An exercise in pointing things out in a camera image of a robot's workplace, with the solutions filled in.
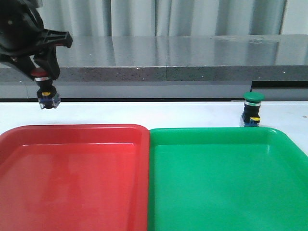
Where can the grey pleated curtain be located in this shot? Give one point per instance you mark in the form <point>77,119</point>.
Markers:
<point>163,17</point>

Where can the red mushroom push button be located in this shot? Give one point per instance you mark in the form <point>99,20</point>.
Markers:
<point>47,95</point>

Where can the green mushroom push button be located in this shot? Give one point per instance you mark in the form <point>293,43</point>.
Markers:
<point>250,116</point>

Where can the grey stone counter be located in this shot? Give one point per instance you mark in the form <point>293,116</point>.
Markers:
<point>201,68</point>

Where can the green plastic tray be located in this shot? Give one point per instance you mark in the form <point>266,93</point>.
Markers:
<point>226,179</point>

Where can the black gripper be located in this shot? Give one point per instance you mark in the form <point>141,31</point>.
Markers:
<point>22,32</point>

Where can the red plastic tray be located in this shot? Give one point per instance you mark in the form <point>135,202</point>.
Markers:
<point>74,178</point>

